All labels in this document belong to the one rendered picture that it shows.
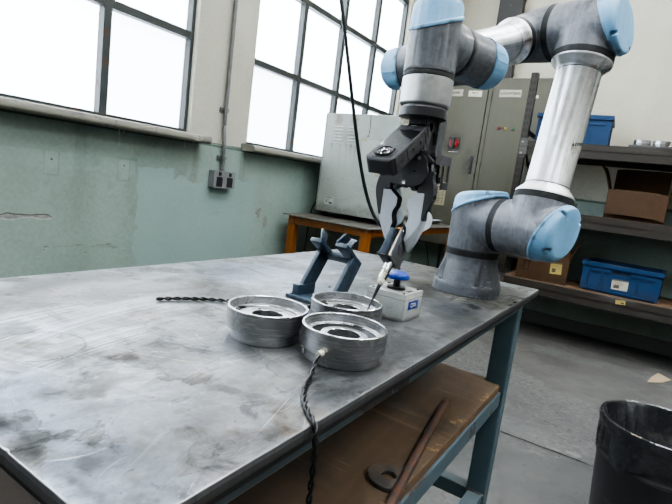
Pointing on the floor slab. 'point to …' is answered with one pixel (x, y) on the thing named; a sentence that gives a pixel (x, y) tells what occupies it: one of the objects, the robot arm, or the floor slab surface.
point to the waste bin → (632, 454)
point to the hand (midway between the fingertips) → (397, 242)
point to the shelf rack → (624, 158)
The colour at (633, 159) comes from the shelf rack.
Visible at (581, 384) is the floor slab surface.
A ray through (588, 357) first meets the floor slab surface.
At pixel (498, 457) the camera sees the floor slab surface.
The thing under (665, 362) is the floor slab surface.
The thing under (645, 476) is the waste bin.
